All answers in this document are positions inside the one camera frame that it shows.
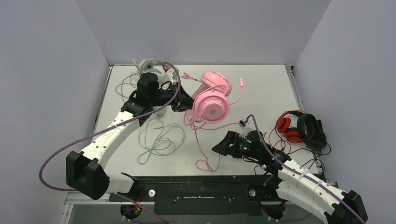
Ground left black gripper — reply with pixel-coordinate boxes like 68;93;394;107
149;81;200;112

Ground pink cat-ear headphones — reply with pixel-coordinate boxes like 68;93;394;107
182;71;244;173

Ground mint green headphones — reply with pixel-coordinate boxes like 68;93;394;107
137;108;186;165

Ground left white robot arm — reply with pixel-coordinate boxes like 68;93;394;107
65;72;194;201

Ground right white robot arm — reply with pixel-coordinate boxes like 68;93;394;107
212;130;368;224

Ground red and black headphones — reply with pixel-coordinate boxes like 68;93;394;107
270;110;329;163

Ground white gaming headset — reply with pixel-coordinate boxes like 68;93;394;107
115;57;174;104

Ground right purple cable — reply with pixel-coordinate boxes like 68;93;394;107
246;114;367;224

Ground purple cable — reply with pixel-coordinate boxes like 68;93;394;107
246;114;367;224
38;61;181;224

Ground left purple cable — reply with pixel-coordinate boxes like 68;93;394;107
38;61;181;224

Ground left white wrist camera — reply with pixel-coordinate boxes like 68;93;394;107
164;68;177;84

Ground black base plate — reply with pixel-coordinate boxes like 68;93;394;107
123;175;288;216

